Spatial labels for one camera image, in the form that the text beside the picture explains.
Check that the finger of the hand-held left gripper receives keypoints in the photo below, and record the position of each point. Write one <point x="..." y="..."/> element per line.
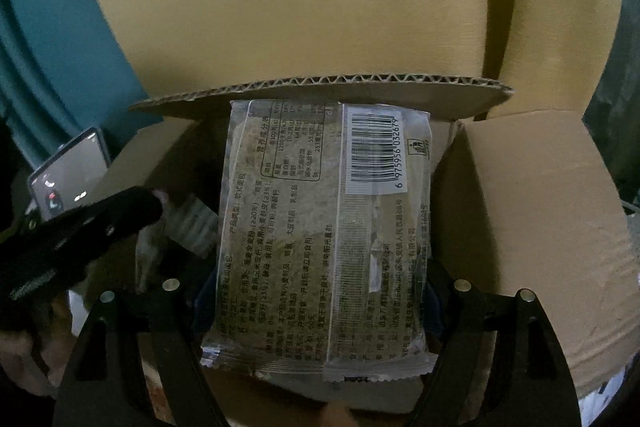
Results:
<point x="130" y="212"/>

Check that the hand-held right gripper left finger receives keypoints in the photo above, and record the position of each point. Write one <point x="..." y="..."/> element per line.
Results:
<point x="207" y="302"/>

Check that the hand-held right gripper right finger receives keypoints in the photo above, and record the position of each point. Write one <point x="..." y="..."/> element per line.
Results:
<point x="436" y="307"/>

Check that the clear bread packet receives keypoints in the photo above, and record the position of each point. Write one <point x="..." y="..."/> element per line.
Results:
<point x="300" y="232"/>

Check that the brown cardboard box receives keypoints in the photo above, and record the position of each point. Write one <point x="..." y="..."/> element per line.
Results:
<point x="325" y="7"/>

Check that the person's left hand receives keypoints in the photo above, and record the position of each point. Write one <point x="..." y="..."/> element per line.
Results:
<point x="25" y="357"/>

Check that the clear wrapped snack packet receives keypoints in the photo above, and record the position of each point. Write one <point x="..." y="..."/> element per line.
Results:
<point x="192" y="222"/>

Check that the teal curtain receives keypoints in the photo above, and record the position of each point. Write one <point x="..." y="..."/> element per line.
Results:
<point x="60" y="57"/>

